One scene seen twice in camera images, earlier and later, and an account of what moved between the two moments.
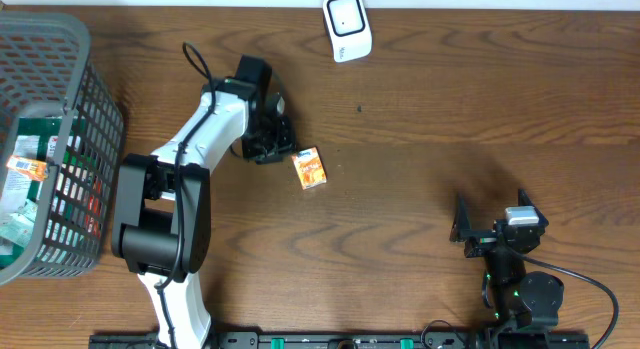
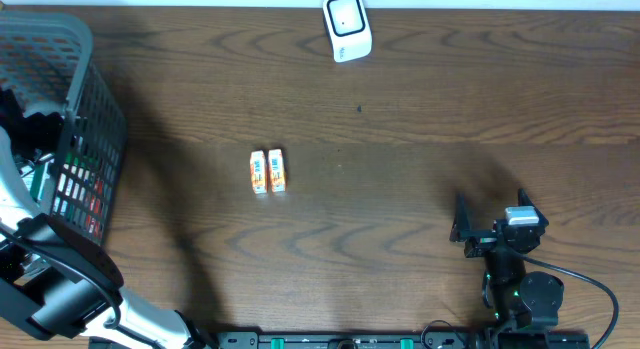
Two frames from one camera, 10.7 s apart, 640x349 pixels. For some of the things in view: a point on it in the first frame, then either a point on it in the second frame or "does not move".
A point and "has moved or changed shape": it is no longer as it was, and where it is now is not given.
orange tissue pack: (309, 168) → (277, 181)
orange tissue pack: (36, 170) has moved or changed shape
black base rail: (343, 340) does not move
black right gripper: (462, 223) does not move
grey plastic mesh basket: (45, 69) does not move
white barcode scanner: (349, 26) does not move
